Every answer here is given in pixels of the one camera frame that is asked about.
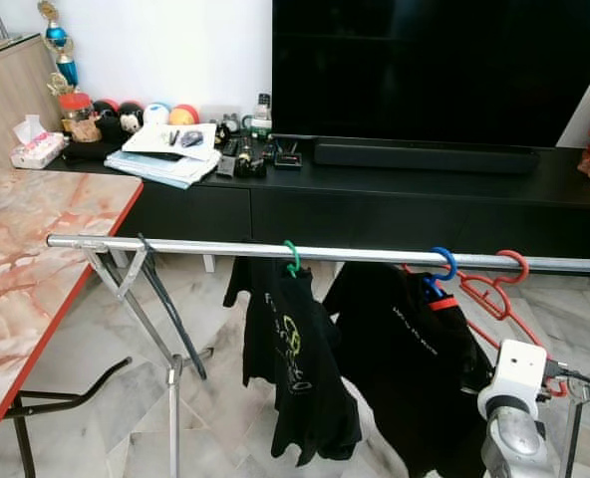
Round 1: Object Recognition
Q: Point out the blue plastic hanger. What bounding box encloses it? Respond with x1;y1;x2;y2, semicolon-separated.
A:
422;246;459;300

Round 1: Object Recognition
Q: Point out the orange ball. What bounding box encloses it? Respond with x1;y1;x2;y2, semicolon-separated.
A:
168;104;199;127

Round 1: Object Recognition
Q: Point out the red plastic hanger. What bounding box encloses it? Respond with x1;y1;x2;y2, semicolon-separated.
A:
405;249;567;399

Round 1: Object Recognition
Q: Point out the small clear bottle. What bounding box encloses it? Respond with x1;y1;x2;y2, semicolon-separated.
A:
253;93;274;138

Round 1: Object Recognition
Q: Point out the pink tissue pack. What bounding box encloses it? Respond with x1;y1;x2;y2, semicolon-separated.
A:
9;115;69;170

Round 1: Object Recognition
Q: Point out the black shirt white print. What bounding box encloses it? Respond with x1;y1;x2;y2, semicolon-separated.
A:
322;262;495;478

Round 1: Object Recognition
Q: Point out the green hanger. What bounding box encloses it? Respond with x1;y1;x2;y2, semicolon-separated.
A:
281;239;303;280

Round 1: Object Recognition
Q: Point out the black white plush toy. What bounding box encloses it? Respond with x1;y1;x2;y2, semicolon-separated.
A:
118;101;145;135

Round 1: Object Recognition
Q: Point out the marble top folding table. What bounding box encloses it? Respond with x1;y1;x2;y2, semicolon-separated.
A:
0;166;144;478

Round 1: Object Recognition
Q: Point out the black TV console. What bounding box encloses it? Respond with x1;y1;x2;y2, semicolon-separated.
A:
46;134;590;265

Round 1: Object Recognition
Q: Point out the silver clothes rack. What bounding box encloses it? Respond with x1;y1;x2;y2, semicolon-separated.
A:
46;232;590;478

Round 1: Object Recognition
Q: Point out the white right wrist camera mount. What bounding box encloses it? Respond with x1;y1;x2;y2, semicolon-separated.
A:
477;339;549;421

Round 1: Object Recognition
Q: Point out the stack of white papers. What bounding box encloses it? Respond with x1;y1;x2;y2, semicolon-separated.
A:
104;121;223;190

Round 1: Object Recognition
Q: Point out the black camera gadget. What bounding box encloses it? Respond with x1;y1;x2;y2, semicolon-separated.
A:
230;139;268;180

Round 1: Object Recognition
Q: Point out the light wooden cabinet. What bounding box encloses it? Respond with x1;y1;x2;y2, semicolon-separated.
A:
0;35;62;168

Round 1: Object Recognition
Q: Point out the small black device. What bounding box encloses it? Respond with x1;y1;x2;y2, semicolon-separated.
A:
274;144;305;171

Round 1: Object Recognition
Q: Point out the black shirt green print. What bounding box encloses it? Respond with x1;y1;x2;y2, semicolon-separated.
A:
223;257;364;467

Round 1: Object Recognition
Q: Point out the gold blue trophy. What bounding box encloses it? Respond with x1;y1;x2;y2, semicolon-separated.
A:
36;0;82;96

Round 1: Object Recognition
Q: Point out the glass jar red lid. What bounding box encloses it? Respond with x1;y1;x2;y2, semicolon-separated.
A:
58;92;102;143

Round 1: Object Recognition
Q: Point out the black television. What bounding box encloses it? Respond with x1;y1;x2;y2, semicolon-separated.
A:
272;0;590;150

